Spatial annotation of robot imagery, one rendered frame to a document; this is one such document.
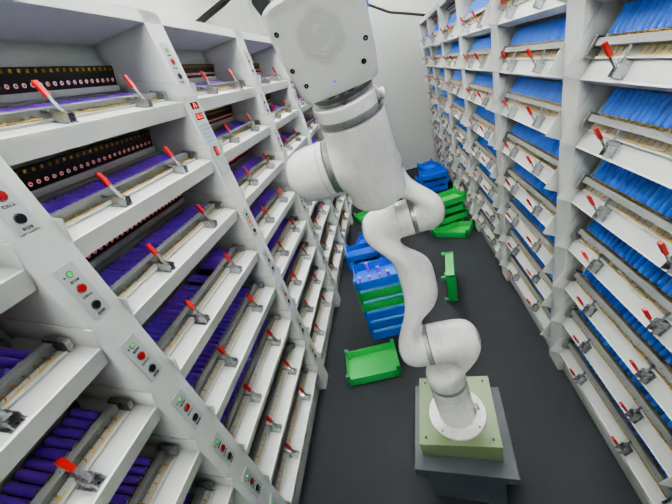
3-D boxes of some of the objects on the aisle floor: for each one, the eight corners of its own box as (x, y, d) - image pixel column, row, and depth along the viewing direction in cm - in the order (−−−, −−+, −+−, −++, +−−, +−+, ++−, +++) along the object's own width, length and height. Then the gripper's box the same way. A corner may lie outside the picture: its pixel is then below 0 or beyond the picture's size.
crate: (456, 273, 228) (453, 251, 218) (458, 301, 204) (454, 276, 194) (444, 274, 231) (441, 252, 221) (445, 301, 207) (441, 277, 197)
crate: (395, 347, 187) (392, 338, 183) (402, 375, 169) (399, 365, 165) (347, 358, 190) (344, 349, 187) (349, 386, 173) (346, 377, 169)
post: (304, 523, 125) (-178, -61, 40) (299, 554, 117) (-318, -92, 32) (260, 521, 130) (-251, 1, 45) (252, 551, 122) (-387, -12, 37)
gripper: (292, 109, 42) (206, -73, 30) (402, 62, 38) (353, -169, 26) (285, 132, 37) (177, -78, 25) (412, 81, 33) (357, -200, 21)
